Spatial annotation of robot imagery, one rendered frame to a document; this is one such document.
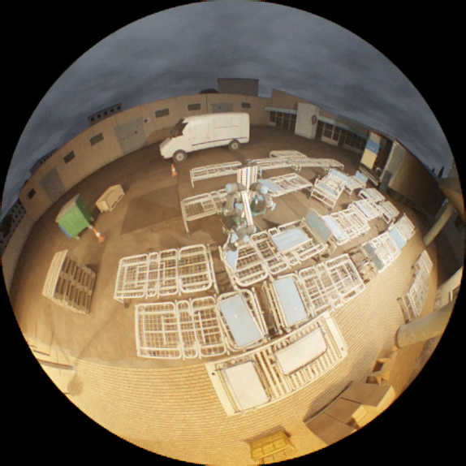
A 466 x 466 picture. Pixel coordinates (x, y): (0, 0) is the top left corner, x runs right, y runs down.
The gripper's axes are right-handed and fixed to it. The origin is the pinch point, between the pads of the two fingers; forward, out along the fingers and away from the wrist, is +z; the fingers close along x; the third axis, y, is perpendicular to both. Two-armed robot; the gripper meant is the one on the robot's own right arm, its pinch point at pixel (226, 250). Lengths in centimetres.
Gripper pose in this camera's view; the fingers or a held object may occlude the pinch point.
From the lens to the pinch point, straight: 182.5
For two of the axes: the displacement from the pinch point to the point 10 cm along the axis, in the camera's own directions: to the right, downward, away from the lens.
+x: -6.3, -6.9, -3.5
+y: 1.3, -5.3, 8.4
